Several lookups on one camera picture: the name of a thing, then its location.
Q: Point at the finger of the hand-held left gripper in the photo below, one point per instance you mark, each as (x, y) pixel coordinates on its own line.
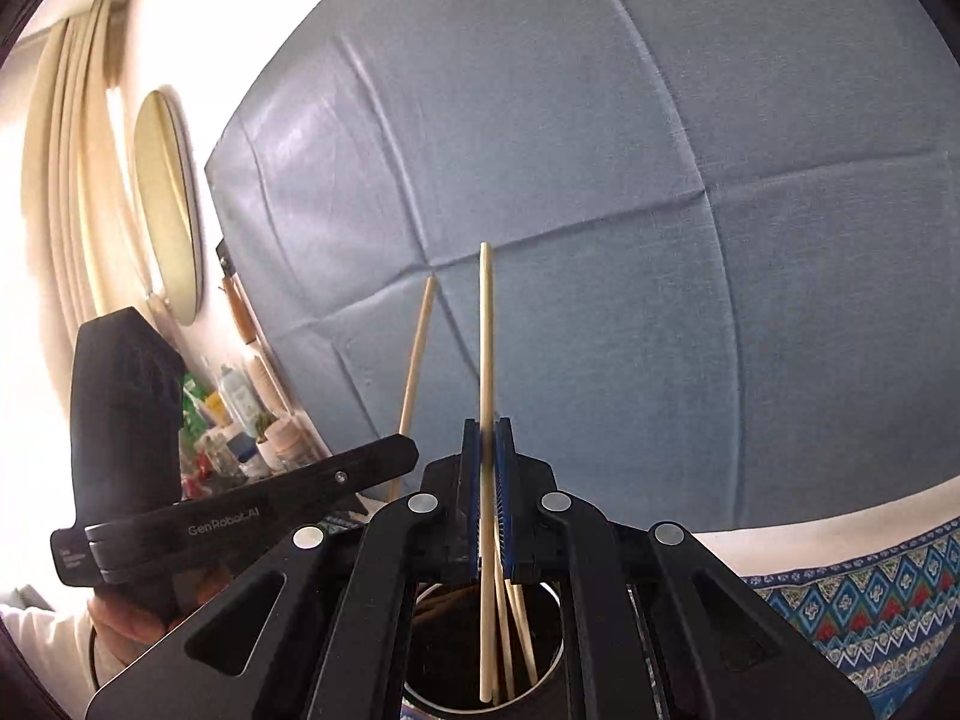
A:
(367, 469)

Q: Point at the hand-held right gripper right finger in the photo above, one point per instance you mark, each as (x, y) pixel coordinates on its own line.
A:
(504, 525)

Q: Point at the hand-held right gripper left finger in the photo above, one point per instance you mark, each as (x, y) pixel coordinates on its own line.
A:
(472, 525)

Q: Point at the bundle of wooden chopsticks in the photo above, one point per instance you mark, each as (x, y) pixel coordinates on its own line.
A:
(519, 630)

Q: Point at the black cylindrical utensil holder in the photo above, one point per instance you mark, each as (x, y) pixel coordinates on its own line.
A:
(450, 660)

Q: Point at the person's left forearm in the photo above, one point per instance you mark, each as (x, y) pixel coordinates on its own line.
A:
(45, 645)

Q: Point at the person's left hand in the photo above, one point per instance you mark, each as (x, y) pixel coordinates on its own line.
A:
(135, 619)

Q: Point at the green packet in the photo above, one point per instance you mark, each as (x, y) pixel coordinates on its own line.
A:
(196, 412)

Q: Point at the pink jar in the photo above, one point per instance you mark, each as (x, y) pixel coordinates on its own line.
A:
(292, 446)

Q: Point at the small potted succulent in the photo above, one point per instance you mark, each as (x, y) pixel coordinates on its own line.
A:
(264, 439)

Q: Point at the pale green bottle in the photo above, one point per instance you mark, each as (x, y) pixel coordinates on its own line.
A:
(236, 397)

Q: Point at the wooden hairbrush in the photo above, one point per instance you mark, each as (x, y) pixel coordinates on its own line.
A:
(238, 315)

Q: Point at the cream curtain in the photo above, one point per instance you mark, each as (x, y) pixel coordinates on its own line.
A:
(75, 165)

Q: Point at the blue-grey backdrop cloth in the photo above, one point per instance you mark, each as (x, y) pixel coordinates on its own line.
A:
(637, 240)

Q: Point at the blue patterned tablecloth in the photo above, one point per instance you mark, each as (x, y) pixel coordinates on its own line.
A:
(862, 615)

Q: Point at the black wall hook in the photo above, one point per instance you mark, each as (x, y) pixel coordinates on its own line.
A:
(225, 259)

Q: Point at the oval wall mirror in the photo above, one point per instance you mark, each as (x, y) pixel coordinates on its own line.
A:
(161, 202)

